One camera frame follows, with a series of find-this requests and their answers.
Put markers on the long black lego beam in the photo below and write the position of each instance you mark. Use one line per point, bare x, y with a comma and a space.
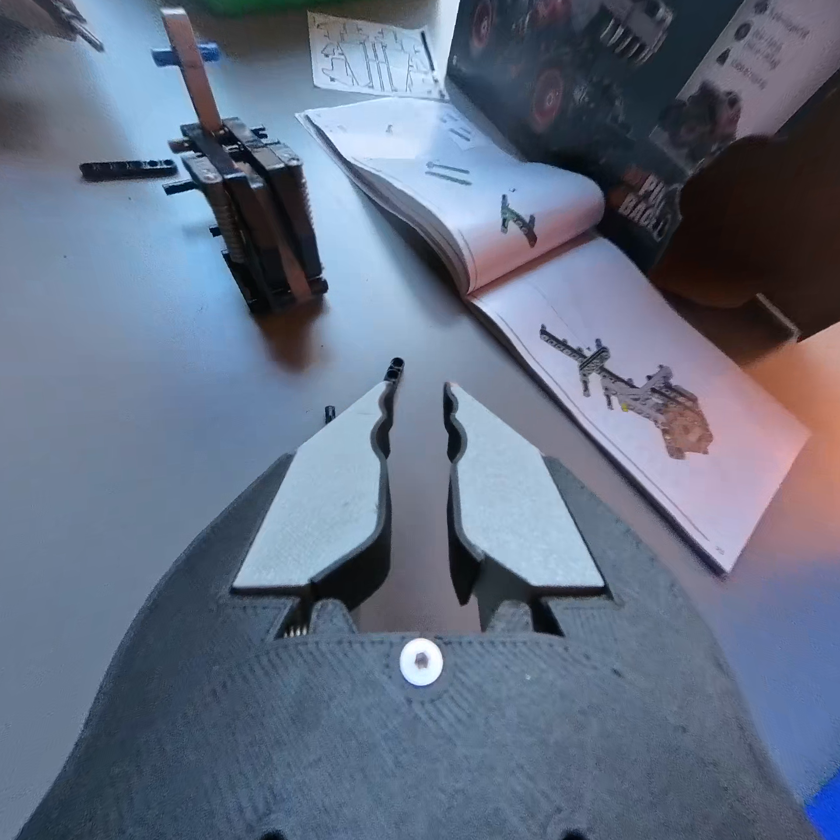
128, 169

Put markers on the white sticker sheet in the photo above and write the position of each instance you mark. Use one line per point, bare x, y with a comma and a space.
367, 56

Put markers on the small black lego beam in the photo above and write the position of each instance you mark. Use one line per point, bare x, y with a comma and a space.
394, 369

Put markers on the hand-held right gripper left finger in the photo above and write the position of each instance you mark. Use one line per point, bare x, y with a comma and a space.
328, 499

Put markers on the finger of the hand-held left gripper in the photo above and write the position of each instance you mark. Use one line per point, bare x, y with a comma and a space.
59, 16

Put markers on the dark lego set box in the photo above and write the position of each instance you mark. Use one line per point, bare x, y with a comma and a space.
564, 79

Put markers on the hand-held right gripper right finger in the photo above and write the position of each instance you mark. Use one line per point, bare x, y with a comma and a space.
518, 512

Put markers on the black lego chassis assembly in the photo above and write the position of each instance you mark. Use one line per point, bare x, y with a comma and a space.
262, 210

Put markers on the blue lego axle piece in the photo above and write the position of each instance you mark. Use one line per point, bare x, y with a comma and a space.
164, 56

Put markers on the green plastic item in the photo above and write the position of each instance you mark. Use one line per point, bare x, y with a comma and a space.
256, 5

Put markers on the open lego instruction booklet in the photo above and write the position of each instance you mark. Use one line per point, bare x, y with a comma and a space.
525, 197

